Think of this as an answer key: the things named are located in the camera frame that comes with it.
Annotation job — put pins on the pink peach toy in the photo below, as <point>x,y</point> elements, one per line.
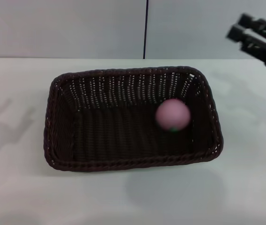
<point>173,114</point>

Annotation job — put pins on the dark brown woven basket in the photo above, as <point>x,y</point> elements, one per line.
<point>114,131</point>

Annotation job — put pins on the black vertical wall strip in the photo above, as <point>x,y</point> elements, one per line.
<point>145,28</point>

